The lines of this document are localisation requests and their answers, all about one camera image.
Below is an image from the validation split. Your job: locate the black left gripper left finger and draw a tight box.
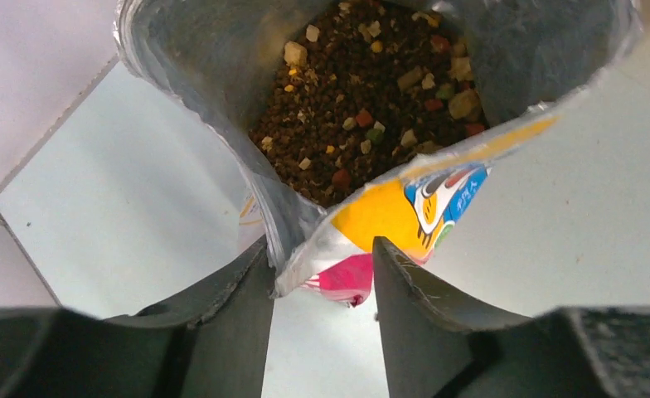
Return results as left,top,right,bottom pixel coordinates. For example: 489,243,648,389
0,239,274,397

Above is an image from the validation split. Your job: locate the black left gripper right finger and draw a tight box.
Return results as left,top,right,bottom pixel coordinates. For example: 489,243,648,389
372,237,650,397

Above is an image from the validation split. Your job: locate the pet food bag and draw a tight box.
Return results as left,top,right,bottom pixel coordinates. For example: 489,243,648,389
114,1,643,306

